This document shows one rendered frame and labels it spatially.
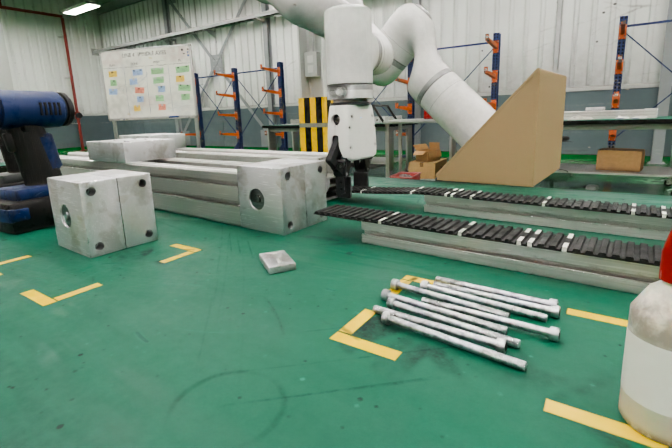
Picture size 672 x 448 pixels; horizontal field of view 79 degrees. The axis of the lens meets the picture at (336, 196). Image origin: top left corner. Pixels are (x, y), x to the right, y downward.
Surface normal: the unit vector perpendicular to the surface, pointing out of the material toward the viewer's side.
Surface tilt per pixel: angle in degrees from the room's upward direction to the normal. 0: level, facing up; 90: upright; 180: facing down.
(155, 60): 90
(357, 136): 89
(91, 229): 90
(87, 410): 0
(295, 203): 90
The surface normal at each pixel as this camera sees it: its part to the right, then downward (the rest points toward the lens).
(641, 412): -0.91, 0.11
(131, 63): -0.24, 0.20
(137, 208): 0.80, 0.09
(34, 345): -0.04, -0.98
